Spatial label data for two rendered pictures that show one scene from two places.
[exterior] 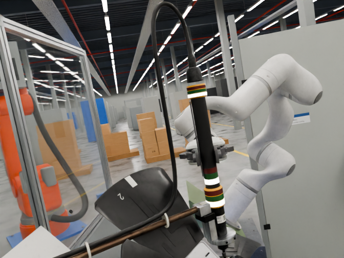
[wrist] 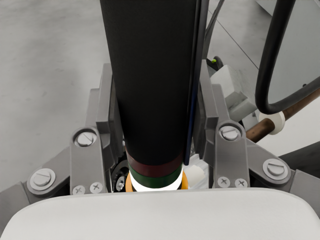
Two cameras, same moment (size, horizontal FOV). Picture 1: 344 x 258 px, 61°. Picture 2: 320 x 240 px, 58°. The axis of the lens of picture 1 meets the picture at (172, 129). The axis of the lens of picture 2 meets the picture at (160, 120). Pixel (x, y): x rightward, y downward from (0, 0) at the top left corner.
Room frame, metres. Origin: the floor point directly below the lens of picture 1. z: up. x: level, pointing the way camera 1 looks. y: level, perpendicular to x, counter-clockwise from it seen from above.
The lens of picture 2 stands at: (0.76, -0.08, 1.57)
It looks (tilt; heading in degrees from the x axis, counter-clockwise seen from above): 49 degrees down; 173
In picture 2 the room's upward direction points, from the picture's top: 1 degrees counter-clockwise
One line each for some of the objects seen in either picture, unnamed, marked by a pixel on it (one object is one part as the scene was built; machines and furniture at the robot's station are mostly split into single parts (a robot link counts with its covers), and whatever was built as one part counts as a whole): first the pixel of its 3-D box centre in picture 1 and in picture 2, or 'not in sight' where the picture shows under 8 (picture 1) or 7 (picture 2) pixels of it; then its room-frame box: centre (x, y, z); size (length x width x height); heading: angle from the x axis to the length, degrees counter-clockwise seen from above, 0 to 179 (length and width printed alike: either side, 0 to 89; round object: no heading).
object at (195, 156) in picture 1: (192, 157); (230, 127); (0.68, -0.04, 1.47); 0.07 x 0.03 x 0.03; 174
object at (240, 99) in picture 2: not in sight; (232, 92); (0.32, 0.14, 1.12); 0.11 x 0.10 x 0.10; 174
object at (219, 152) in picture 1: (221, 153); (84, 134); (0.67, -0.10, 1.47); 0.07 x 0.03 x 0.03; 174
